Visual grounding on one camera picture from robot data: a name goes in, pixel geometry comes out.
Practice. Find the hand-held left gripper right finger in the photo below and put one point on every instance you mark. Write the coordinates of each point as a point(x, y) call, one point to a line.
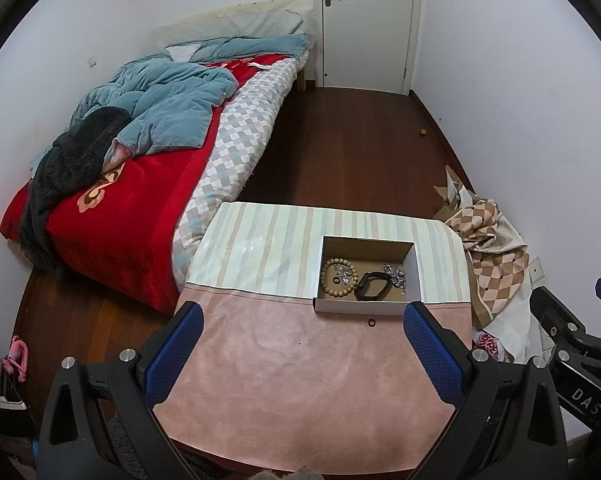
point(430, 355)

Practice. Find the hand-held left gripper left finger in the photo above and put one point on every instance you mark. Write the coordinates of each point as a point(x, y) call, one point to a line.
point(178, 355)

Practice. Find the white cardboard box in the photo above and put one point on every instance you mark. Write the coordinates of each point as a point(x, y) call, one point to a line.
point(375, 308)

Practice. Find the black smart band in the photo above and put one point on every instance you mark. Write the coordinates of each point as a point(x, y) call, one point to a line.
point(360, 291)

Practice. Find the white power strip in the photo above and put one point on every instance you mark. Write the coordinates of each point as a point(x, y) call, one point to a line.
point(537, 270)

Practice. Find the red and white printed bag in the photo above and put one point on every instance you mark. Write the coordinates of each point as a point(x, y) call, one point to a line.
point(490, 345)

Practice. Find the brown checked cloth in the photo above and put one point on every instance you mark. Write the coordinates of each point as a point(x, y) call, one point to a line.
point(495, 260)

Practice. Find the pink and striped table cloth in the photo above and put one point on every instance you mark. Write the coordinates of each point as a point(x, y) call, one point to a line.
point(280, 385)

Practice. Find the red flower blanket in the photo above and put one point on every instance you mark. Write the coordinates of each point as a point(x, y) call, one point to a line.
point(130, 240)

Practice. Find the pink plastic object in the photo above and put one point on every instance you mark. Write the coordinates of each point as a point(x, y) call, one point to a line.
point(16, 357)

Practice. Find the dark shoe with white sole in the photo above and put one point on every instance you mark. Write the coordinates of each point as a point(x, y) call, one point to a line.
point(3, 399)

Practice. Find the dark grey fleece blanket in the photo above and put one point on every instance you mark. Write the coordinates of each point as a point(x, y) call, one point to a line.
point(70, 160)

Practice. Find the checked bed sheet mattress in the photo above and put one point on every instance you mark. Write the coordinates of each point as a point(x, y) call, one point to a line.
point(240, 125)

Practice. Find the teal quilt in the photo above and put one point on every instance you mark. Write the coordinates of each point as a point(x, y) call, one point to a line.
point(170, 100)

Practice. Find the white door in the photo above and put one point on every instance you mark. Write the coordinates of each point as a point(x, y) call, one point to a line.
point(365, 25)

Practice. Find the pale pillow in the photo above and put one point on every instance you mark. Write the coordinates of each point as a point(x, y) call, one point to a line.
point(230, 22)

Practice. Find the wooden bed frame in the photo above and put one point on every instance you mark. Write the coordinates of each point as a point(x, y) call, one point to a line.
point(304, 70)

